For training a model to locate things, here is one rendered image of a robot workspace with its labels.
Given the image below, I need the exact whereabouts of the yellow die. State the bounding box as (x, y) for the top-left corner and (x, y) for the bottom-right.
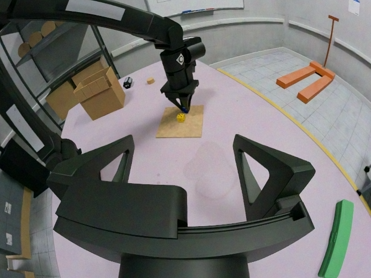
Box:
(177, 114), (185, 122)

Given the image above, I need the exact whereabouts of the open brown cardboard box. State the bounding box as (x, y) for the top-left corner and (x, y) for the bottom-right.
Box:
(73, 66), (125, 121)

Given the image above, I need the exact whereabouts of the tan mottled mat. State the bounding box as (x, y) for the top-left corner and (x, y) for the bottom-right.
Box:
(155, 105), (204, 138)

